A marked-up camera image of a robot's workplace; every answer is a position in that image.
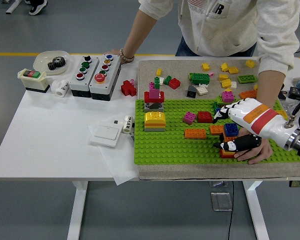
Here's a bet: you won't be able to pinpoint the person's right hand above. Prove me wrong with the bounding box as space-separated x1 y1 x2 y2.
103 48 136 65

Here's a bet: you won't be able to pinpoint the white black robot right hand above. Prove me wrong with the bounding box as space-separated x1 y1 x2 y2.
211 97 300 153

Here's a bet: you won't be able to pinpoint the person's left hand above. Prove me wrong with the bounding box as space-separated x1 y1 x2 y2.
233 127 273 165

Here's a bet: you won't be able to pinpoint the magenta square brick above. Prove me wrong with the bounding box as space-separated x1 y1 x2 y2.
182 110 197 125

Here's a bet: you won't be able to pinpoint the red flat brick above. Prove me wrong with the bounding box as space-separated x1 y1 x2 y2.
219 149 237 159

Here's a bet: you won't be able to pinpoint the red cross brick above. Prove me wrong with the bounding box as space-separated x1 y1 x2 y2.
120 79 138 97

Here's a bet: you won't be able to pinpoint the magenta brick with yellow cap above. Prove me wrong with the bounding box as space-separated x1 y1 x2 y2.
221 87 235 104

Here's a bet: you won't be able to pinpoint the green flat plate brick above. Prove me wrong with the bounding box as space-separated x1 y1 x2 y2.
237 74 258 84

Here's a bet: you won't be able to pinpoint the green thin plate brick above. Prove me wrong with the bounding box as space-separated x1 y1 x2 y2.
216 95 238 105

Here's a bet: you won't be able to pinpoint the red wide brick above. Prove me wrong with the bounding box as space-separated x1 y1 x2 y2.
143 90 165 104

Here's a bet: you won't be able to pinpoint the red square brick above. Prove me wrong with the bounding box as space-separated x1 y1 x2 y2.
168 77 181 90
197 110 214 123

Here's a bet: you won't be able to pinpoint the pink tall brick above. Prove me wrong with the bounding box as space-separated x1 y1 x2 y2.
149 82 160 100

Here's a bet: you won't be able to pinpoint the grey brick with dark slope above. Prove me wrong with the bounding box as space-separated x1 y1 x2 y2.
144 101 165 113

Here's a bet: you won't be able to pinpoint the green long brick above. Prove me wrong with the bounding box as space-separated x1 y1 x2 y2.
189 72 211 85

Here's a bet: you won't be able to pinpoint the black slope brick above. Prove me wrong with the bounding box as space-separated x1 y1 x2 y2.
186 85 198 98

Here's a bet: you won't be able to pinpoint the yellow dome brick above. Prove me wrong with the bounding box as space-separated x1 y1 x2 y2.
144 111 167 124

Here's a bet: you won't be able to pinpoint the orange thin plate brick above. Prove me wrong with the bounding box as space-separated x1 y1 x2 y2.
144 121 167 128

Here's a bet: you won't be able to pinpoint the green studded baseplate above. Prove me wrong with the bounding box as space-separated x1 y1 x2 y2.
134 98 300 165

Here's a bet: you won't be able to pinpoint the grey emergency-stop button box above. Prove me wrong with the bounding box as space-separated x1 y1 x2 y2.
89 53 122 102

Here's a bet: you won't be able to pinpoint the crinkled clear plastic wrap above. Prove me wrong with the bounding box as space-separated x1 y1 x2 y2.
282 99 298 118

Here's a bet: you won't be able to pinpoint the black box device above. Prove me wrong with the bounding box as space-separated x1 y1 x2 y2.
288 86 300 101

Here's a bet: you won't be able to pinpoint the grey four-button box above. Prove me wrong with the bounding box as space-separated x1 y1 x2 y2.
69 55 100 98

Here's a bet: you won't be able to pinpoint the white table leg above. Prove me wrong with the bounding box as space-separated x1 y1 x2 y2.
66 181 89 240
242 180 270 240

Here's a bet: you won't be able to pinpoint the dark metal gears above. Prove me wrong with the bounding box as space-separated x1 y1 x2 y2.
47 56 67 71

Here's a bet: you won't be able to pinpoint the metal floor socket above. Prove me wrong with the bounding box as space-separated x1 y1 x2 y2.
210 191 233 212

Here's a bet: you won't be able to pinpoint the white pipe fitting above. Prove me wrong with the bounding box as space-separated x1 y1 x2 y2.
50 79 70 97

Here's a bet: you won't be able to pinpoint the grey-brown foam mat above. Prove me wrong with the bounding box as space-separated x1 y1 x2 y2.
137 59 300 181

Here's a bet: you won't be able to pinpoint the white plastic dish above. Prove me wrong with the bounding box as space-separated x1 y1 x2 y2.
33 50 71 75

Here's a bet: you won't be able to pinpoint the white labelled roll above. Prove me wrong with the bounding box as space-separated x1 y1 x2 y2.
122 115 134 134

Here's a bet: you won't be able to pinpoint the person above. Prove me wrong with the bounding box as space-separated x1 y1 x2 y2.
138 0 300 76
24 0 48 16

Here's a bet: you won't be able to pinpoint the white paper sheet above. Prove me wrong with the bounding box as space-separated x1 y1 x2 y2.
87 117 140 186

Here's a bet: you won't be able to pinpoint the grey furniture foot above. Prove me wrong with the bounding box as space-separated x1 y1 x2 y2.
5 0 23 15

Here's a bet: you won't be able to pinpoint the bead bracelet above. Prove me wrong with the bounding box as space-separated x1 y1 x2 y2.
119 47 135 63

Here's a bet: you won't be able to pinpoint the thin black cable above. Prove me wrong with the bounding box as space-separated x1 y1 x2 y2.
227 181 235 240

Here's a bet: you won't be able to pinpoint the white wall switch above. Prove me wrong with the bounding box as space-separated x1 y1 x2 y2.
89 124 121 148

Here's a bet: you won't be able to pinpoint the cream rocker switch box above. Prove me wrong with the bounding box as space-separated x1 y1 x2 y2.
17 68 51 94

